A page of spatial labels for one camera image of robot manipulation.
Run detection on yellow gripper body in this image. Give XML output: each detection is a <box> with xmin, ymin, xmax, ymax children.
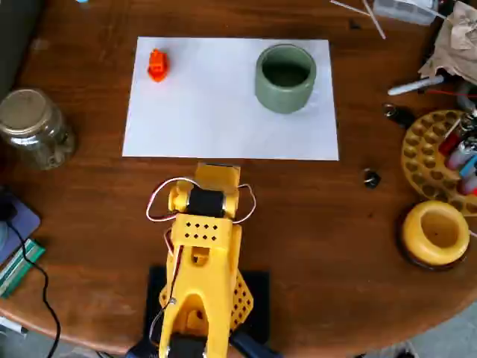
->
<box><xmin>195</xmin><ymin>163</ymin><xmax>242</xmax><ymax>195</ymax></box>

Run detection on orange plastic object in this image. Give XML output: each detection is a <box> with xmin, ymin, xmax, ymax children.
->
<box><xmin>147</xmin><ymin>48</ymin><xmax>170</xmax><ymax>84</ymax></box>

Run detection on green cup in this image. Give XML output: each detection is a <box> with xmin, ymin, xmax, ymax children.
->
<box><xmin>254</xmin><ymin>43</ymin><xmax>318</xmax><ymax>115</ymax></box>

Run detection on white paper sheet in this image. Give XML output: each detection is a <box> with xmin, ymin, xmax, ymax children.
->
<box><xmin>121</xmin><ymin>36</ymin><xmax>340</xmax><ymax>162</ymax></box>

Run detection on blue clamp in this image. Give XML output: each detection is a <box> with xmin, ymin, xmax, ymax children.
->
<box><xmin>227</xmin><ymin>330</ymin><xmax>281</xmax><ymax>358</ymax></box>
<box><xmin>125</xmin><ymin>333</ymin><xmax>162</xmax><ymax>358</ymax></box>

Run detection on glass jar with brass lid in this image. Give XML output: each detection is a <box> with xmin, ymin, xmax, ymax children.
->
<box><xmin>0</xmin><ymin>88</ymin><xmax>77</xmax><ymax>172</ymax></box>

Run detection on yellow donut-shaped bowl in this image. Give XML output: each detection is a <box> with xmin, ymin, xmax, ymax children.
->
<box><xmin>402</xmin><ymin>200</ymin><xmax>471</xmax><ymax>266</ymax></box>

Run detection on purple notebook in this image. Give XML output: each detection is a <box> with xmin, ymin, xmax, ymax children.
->
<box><xmin>0</xmin><ymin>193</ymin><xmax>41</xmax><ymax>266</ymax></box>

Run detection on yellow round dimpled tray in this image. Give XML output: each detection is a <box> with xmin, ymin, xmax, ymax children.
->
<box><xmin>400</xmin><ymin>110</ymin><xmax>477</xmax><ymax>216</ymax></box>

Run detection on black plug adapter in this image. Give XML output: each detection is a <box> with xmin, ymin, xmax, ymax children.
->
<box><xmin>0</xmin><ymin>185</ymin><xmax>19</xmax><ymax>222</ymax></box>

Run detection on white thin stick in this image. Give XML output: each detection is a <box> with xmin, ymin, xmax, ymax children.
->
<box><xmin>361</xmin><ymin>0</ymin><xmax>387</xmax><ymax>40</ymax></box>
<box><xmin>329</xmin><ymin>0</ymin><xmax>372</xmax><ymax>16</ymax></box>

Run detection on white marker pen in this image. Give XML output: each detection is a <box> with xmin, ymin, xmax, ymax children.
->
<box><xmin>387</xmin><ymin>74</ymin><xmax>446</xmax><ymax>97</ymax></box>

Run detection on red lighter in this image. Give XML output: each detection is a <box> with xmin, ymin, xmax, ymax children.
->
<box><xmin>437</xmin><ymin>110</ymin><xmax>477</xmax><ymax>157</ymax></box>

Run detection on pink lighter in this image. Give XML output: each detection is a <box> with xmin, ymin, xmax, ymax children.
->
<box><xmin>446</xmin><ymin>138</ymin><xmax>477</xmax><ymax>169</ymax></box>
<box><xmin>457</xmin><ymin>174</ymin><xmax>477</xmax><ymax>196</ymax></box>

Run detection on clear plastic container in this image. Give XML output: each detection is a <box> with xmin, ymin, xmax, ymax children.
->
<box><xmin>372</xmin><ymin>0</ymin><xmax>443</xmax><ymax>26</ymax></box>

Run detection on blue lighter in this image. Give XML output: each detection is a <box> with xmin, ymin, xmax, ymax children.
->
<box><xmin>458</xmin><ymin>154</ymin><xmax>477</xmax><ymax>179</ymax></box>

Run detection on white pen with black tip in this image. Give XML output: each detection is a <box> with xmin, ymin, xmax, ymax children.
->
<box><xmin>0</xmin><ymin>316</ymin><xmax>29</xmax><ymax>339</ymax></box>

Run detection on grey tube loop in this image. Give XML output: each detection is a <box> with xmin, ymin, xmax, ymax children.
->
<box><xmin>455</xmin><ymin>82</ymin><xmax>477</xmax><ymax>111</ymax></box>

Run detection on crumpled brown paper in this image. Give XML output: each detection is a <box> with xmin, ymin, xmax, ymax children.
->
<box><xmin>417</xmin><ymin>0</ymin><xmax>477</xmax><ymax>87</ymax></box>

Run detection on white red servo cable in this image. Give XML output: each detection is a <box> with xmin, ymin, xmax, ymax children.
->
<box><xmin>145</xmin><ymin>177</ymin><xmax>195</xmax><ymax>222</ymax></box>
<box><xmin>233</xmin><ymin>183</ymin><xmax>259</xmax><ymax>225</ymax></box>

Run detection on small black metal ring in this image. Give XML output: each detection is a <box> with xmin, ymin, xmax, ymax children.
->
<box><xmin>363</xmin><ymin>168</ymin><xmax>382</xmax><ymax>189</ymax></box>

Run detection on black key fob with ring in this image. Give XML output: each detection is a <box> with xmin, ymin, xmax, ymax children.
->
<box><xmin>382</xmin><ymin>104</ymin><xmax>417</xmax><ymax>130</ymax></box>

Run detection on black power cable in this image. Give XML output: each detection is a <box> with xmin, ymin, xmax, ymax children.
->
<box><xmin>7</xmin><ymin>214</ymin><xmax>62</xmax><ymax>358</ymax></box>

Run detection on thin red wire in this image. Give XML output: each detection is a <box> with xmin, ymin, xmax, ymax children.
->
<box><xmin>426</xmin><ymin>88</ymin><xmax>477</xmax><ymax>98</ymax></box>

